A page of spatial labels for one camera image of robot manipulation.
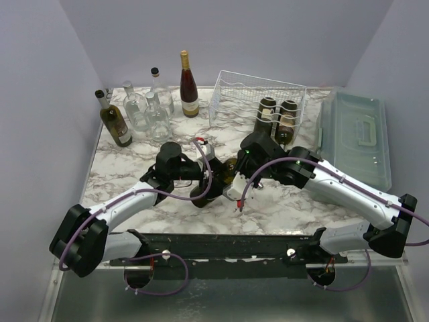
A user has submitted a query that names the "red wine bottle gold cap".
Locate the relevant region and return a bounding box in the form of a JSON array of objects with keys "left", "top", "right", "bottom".
[{"left": 180, "top": 50, "right": 199, "bottom": 118}]

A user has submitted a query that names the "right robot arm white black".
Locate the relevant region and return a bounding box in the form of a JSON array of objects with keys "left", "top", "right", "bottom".
[{"left": 235, "top": 132, "right": 417, "bottom": 263}]

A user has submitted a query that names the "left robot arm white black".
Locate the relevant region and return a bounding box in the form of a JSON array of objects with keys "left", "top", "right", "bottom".
[{"left": 49, "top": 138, "right": 215, "bottom": 277}]

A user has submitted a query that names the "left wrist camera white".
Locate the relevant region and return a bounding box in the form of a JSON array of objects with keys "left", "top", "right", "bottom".
[{"left": 196, "top": 141, "right": 216, "bottom": 166}]

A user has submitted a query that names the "aluminium extrusion rail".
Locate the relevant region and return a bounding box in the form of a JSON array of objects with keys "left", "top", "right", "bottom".
[{"left": 53, "top": 237, "right": 408, "bottom": 269}]

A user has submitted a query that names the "clear plastic storage box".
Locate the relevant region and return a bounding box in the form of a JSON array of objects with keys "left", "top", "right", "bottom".
[{"left": 314, "top": 87, "right": 392, "bottom": 192}]

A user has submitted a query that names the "clear bottle silver stopper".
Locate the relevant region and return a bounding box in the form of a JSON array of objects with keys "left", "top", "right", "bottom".
[
  {"left": 145, "top": 91, "right": 171, "bottom": 142},
  {"left": 123, "top": 80, "right": 149, "bottom": 132}
]

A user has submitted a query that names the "white wire wine rack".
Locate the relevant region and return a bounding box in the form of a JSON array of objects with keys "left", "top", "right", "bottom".
[{"left": 208, "top": 70, "right": 307, "bottom": 131}]

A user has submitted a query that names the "dark bottle black neck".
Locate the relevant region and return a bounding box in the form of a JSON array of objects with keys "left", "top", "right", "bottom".
[
  {"left": 192, "top": 158, "right": 237, "bottom": 208},
  {"left": 253, "top": 97, "right": 276, "bottom": 137}
]

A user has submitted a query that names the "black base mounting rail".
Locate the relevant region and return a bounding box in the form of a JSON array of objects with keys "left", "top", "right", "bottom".
[{"left": 66, "top": 231, "right": 393, "bottom": 281}]

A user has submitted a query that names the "clear bottle dark cork stopper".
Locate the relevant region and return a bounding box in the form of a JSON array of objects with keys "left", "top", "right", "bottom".
[{"left": 151, "top": 67, "right": 175, "bottom": 118}]

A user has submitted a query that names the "green bottle silver neck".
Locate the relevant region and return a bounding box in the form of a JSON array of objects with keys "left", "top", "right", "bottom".
[
  {"left": 274, "top": 100, "right": 298, "bottom": 147},
  {"left": 95, "top": 89, "right": 132, "bottom": 147}
]

